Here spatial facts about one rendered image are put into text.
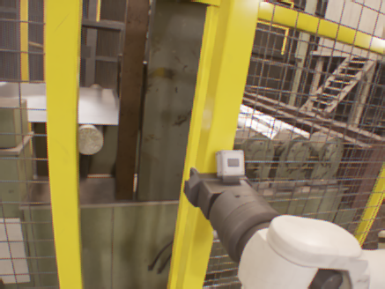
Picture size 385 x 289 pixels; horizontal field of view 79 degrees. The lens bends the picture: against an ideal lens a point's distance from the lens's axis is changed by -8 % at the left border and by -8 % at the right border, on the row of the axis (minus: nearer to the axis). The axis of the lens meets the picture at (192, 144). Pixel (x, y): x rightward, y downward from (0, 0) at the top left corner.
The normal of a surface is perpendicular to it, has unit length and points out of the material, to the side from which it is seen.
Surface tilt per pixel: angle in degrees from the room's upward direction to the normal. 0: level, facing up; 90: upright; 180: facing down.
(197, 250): 90
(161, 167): 90
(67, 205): 90
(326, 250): 44
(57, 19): 90
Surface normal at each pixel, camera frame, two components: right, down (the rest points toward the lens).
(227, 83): 0.29, 0.34
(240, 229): -0.27, -0.17
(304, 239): 0.26, -0.93
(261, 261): -0.92, -0.16
